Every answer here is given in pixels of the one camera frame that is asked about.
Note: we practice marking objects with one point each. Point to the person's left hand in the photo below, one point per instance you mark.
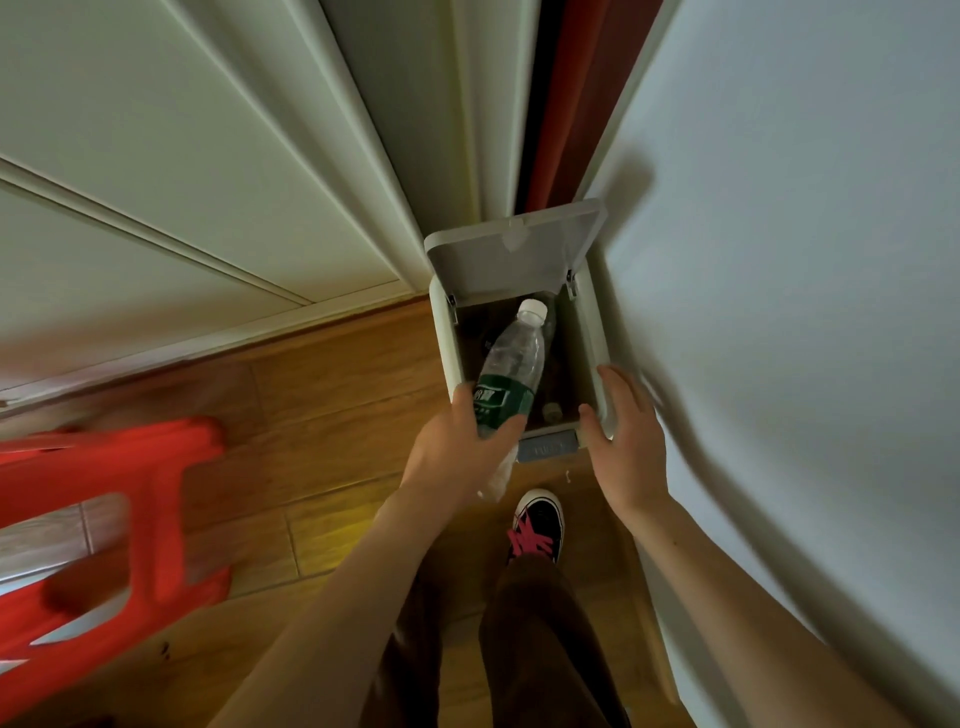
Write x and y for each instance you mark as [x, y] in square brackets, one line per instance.
[450, 465]

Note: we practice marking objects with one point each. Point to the person's right hand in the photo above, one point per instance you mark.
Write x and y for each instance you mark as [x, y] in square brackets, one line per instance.
[634, 465]

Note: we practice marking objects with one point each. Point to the white lidded trash bin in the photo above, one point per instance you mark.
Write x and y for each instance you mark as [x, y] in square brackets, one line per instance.
[510, 255]

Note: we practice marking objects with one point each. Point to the person's right forearm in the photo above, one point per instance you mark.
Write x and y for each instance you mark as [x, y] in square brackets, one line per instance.
[750, 622]

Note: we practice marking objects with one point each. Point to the person's left forearm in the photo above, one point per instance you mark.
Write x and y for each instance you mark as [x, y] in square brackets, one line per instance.
[337, 622]

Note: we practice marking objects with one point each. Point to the person's right pink-laced shoe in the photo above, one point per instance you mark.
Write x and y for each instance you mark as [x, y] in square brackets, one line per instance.
[544, 517]

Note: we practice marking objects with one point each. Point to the brown trousers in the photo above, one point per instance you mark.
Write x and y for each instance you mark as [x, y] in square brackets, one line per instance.
[532, 645]

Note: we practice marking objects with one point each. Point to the red plastic stool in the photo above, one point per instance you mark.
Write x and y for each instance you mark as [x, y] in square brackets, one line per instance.
[157, 465]

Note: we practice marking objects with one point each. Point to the red trim strip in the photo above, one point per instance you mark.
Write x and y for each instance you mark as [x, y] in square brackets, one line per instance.
[577, 97]

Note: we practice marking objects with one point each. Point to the white wardrobe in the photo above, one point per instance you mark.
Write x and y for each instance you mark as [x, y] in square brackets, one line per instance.
[187, 150]

